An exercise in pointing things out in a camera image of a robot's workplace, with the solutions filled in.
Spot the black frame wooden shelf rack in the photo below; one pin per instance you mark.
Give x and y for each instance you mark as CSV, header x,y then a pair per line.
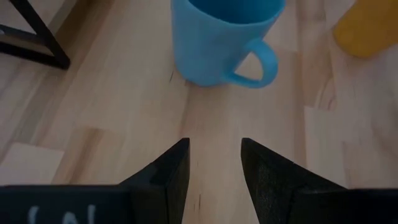
x,y
48,40

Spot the yellow mug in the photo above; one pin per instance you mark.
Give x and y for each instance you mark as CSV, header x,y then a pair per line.
x,y
367,28

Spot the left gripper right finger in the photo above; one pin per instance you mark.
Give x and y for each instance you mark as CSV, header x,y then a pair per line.
x,y
270,193

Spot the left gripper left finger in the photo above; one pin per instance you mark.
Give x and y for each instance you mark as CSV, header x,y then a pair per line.
x,y
161,193

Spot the blue mug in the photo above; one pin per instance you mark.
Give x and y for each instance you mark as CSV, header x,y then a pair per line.
x,y
205,46

